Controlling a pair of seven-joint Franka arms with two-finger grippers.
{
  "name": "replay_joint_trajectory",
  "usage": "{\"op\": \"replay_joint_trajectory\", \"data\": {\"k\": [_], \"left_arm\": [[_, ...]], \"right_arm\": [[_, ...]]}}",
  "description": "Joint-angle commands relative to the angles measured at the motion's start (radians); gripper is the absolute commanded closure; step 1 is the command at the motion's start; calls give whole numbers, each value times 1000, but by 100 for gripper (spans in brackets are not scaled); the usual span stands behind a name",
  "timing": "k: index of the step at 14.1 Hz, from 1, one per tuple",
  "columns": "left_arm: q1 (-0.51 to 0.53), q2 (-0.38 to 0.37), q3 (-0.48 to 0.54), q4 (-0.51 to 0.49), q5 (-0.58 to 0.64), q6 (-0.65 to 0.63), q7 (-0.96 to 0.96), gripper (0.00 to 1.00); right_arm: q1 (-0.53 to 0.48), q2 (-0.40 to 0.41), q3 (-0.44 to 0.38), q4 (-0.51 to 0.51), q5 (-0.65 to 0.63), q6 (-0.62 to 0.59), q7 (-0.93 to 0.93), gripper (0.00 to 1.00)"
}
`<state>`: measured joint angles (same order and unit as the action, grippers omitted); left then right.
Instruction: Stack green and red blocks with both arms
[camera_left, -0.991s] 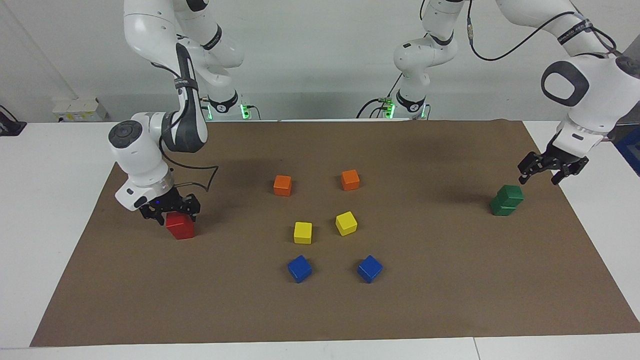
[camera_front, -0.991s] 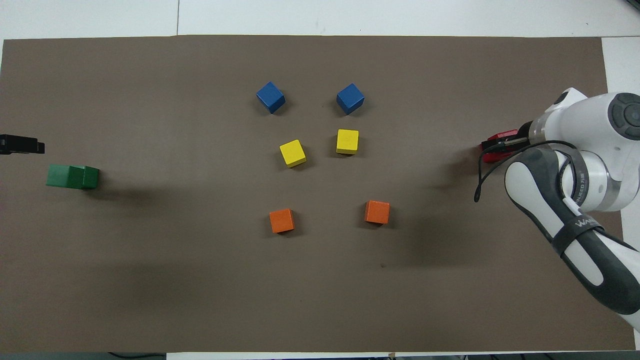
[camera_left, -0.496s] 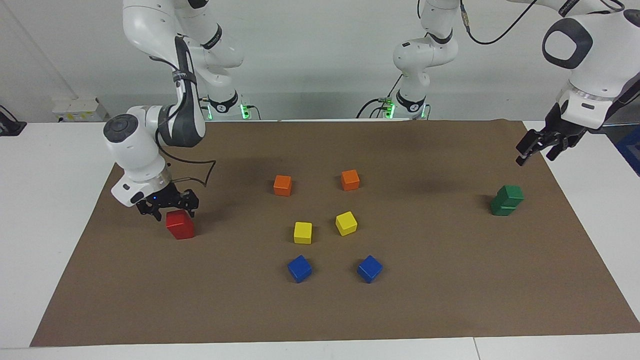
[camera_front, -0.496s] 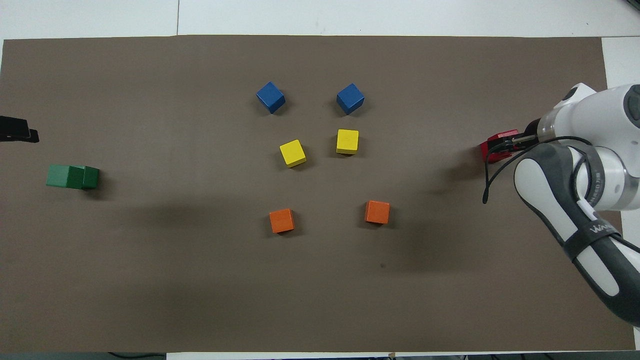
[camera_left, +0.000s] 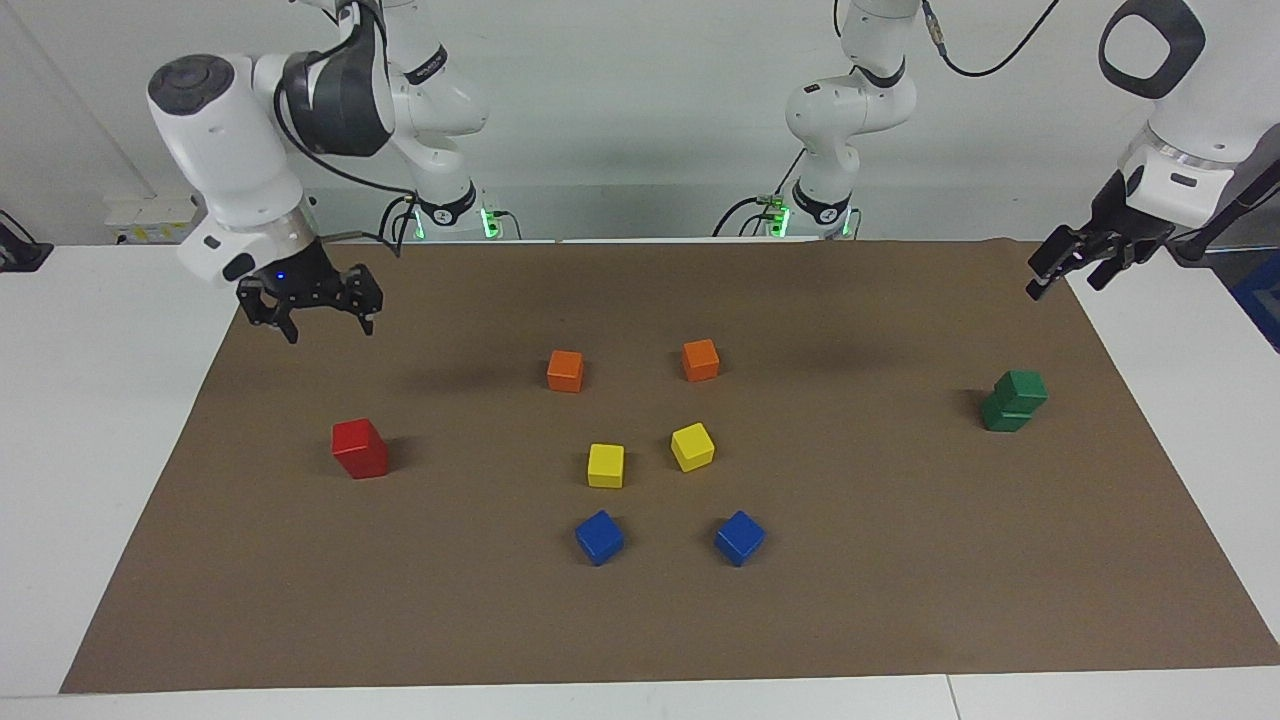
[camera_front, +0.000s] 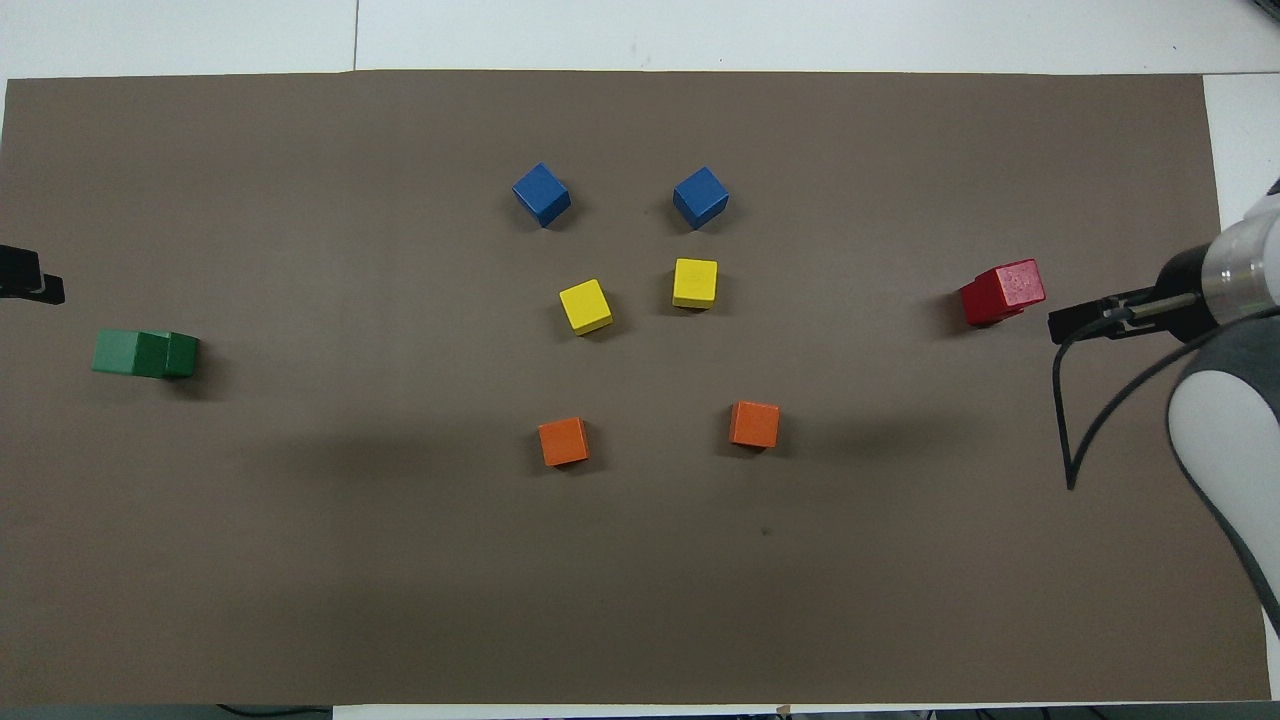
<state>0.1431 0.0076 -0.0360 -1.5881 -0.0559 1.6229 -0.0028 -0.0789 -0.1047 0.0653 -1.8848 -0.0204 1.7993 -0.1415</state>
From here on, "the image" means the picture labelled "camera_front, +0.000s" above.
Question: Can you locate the blue wooden cube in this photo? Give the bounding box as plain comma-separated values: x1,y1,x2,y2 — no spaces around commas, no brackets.
672,165,731,232
512,162,573,229

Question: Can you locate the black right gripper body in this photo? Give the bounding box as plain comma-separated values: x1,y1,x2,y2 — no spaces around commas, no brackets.
1105,244,1218,343

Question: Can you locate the yellow wooden cube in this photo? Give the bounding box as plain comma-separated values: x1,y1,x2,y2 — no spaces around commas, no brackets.
558,278,615,337
671,257,720,311

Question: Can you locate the orange wooden cube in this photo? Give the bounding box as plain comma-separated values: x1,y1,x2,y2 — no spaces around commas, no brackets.
729,400,782,450
538,416,591,469

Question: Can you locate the red wooden cube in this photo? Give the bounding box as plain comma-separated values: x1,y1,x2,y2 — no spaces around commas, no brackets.
959,283,1003,328
974,258,1047,322

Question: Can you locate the brown paper table mat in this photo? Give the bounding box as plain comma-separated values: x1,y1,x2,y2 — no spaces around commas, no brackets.
0,70,1273,707

